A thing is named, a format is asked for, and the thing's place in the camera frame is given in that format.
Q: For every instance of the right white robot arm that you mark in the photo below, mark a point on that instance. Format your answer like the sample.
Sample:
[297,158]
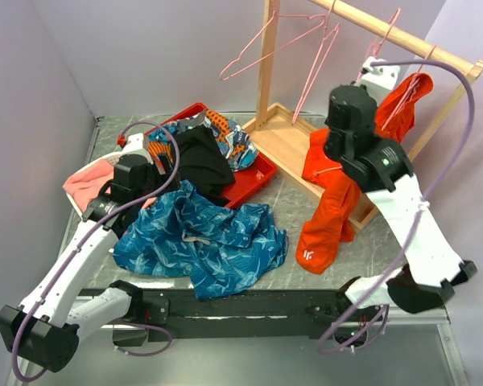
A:
[382,170]

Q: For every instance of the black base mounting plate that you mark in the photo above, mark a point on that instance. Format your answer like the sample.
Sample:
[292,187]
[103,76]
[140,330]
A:
[254,313]

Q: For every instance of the pink wire hanger with shorts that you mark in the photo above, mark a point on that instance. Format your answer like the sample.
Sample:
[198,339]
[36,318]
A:
[408,94]

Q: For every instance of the blue leaf-print shorts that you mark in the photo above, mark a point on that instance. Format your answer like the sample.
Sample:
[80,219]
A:
[223,251]

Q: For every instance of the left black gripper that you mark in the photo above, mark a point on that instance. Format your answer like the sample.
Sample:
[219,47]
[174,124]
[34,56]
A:
[162,179]

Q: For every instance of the white perforated basket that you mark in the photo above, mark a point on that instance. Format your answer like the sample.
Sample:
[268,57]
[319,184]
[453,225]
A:
[84,169]

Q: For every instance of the wooden clothes rack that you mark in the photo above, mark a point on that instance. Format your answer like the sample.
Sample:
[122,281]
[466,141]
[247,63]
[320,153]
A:
[286,145]

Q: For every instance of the red plastic tray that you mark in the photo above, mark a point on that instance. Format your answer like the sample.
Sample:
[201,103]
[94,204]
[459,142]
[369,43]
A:
[248,182]

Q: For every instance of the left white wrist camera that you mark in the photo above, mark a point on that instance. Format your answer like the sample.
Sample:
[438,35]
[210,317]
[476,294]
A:
[134,144]

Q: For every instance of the pink cloth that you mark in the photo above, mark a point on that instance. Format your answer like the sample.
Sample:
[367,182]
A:
[84,183]

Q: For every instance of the orange dotted patterned shorts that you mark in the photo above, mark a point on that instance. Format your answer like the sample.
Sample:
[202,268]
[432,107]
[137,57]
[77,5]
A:
[233,141]

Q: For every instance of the black garment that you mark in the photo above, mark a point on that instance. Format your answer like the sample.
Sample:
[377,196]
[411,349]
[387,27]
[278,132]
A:
[203,164]

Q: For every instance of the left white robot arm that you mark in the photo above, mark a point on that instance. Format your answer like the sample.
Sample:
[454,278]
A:
[46,328]

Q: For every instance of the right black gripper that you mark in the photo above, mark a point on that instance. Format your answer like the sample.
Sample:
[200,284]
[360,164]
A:
[326,121]

